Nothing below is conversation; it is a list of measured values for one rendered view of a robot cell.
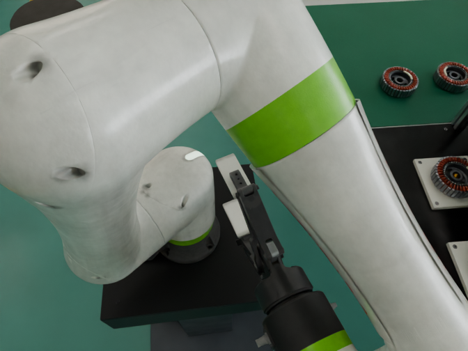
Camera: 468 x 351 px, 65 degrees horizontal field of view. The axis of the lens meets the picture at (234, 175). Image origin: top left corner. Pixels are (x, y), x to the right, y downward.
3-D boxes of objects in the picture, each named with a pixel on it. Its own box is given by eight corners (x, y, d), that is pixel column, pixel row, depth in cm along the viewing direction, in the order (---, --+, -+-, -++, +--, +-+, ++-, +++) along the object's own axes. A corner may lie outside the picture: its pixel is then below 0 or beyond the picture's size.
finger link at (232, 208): (254, 230, 63) (254, 232, 63) (237, 197, 66) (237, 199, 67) (238, 237, 62) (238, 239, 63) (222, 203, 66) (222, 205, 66)
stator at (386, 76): (395, 103, 116) (399, 95, 113) (372, 81, 121) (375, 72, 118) (422, 91, 119) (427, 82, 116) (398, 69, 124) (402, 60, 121)
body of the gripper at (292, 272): (266, 308, 45) (235, 244, 50) (264, 323, 52) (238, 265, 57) (319, 283, 47) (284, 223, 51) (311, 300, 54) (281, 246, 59)
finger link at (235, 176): (244, 205, 50) (243, 193, 48) (229, 176, 53) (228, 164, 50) (253, 200, 50) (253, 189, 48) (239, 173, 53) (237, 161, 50)
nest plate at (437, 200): (432, 209, 94) (434, 207, 93) (412, 161, 102) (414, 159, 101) (489, 205, 95) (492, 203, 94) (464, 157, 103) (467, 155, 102)
